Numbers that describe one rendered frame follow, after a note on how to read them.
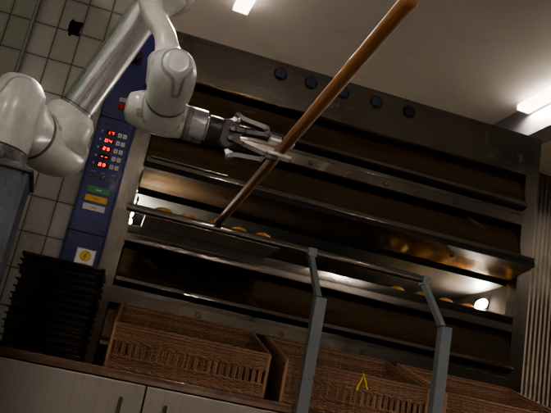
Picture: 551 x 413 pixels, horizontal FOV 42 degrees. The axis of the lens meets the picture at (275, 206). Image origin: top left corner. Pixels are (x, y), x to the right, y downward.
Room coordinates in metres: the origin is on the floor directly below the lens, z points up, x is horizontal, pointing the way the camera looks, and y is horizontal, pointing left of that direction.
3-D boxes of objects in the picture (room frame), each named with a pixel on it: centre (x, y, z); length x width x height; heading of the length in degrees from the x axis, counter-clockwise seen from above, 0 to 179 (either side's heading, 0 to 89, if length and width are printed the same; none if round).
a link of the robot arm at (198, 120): (1.73, 0.24, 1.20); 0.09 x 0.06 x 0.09; 12
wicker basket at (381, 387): (2.82, -0.37, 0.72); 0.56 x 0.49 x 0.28; 100
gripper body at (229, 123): (1.74, 0.17, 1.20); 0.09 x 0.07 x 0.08; 102
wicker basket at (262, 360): (2.70, 0.22, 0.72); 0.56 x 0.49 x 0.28; 100
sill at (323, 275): (3.10, -0.29, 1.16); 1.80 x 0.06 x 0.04; 101
